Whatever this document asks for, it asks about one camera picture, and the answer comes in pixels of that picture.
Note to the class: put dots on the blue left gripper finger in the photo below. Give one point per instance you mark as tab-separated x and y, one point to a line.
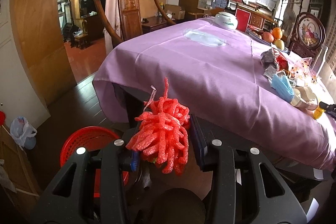
199	143

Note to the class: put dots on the red foam fruit net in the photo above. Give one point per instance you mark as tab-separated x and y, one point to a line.
163	133

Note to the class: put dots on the pink floral plastic wrapper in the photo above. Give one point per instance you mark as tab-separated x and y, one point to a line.
301	73

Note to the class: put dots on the red plastic trash basket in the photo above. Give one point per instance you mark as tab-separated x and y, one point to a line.
92	138

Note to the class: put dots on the yellow foam fruit net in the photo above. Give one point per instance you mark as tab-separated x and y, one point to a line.
318	112

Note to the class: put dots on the clear glass bottle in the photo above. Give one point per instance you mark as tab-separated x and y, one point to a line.
320	59

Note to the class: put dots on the blue face mask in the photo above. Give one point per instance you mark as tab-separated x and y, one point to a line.
282	86

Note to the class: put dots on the purple tablecloth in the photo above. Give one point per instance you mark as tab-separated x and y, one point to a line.
218	75

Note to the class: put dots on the red snack wrapper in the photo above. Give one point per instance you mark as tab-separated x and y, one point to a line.
274	63

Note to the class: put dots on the round embroidered screen ornament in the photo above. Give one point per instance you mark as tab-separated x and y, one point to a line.
307	36

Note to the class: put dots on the yellow apple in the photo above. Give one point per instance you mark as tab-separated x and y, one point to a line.
279	44

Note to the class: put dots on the orange fruit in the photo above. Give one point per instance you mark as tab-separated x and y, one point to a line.
277	33

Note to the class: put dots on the red apple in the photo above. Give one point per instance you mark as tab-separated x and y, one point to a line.
268	37

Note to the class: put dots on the blue fruit plate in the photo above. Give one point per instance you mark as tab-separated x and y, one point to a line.
260	40

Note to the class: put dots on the white ceramic lidded jar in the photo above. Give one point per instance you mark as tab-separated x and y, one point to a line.
226	20

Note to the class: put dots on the red gift box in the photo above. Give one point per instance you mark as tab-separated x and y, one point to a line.
243	18

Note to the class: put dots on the wooden armchair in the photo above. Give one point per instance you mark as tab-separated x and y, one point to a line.
130	16

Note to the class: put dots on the white plastic bag on floor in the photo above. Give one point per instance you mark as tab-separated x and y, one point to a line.
23	133

